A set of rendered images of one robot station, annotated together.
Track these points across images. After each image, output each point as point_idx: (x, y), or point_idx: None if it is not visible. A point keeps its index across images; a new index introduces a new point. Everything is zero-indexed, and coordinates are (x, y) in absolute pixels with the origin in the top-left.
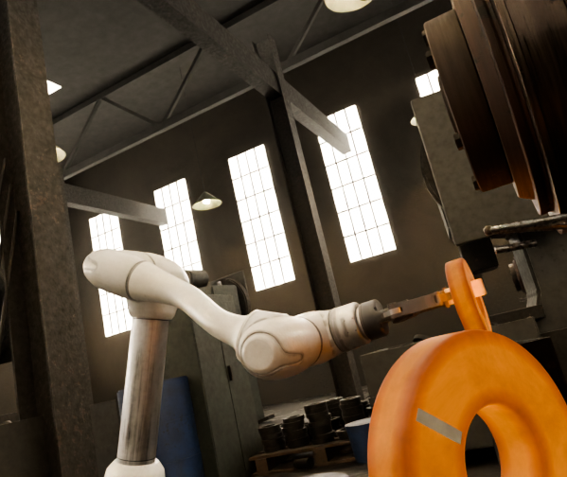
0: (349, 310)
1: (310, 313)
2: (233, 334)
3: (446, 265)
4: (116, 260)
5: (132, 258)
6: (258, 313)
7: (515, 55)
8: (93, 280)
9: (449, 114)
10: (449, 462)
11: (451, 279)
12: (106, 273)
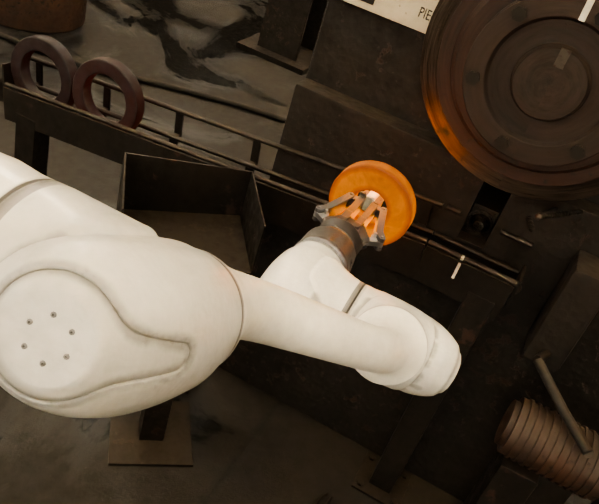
0: (353, 248)
1: (340, 267)
2: (410, 360)
3: (400, 182)
4: (225, 300)
5: (219, 267)
6: (420, 318)
7: None
8: (142, 406)
9: (572, 111)
10: None
11: (412, 203)
12: (213, 358)
